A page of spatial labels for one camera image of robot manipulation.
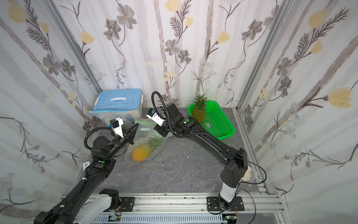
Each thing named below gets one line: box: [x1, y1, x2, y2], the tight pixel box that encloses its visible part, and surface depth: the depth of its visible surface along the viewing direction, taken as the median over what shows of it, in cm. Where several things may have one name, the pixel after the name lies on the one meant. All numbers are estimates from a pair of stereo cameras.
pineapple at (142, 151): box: [132, 134, 163, 162], surface depth 86 cm
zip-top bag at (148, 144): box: [123, 119, 171, 163], surface depth 86 cm
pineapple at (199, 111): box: [192, 93, 209, 123], surface depth 100 cm
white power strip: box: [82, 161, 90, 171], surface depth 86 cm
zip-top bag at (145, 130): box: [133, 119, 166, 140], surface depth 75 cm
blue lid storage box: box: [92, 88, 144, 120], surface depth 104 cm
